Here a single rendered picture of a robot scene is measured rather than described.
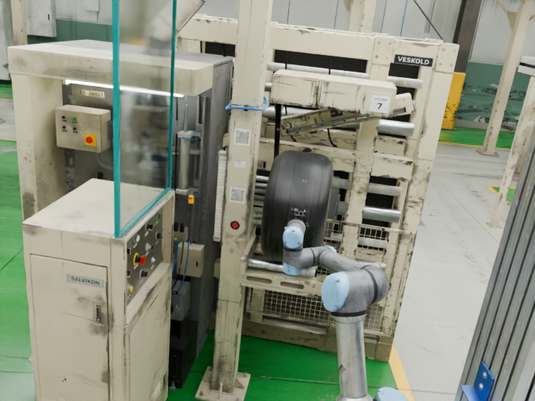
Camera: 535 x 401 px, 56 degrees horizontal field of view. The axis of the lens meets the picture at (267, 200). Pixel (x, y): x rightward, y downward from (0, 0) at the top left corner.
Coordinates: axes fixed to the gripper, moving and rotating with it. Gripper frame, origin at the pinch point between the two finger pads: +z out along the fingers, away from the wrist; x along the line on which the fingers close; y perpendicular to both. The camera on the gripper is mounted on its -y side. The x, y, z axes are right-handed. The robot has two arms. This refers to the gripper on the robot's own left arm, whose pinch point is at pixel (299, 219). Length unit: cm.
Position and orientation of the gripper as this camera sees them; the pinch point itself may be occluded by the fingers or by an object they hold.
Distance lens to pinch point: 224.7
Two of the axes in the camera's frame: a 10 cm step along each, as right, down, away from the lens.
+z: 1.4, -2.4, 9.6
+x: -9.8, -1.5, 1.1
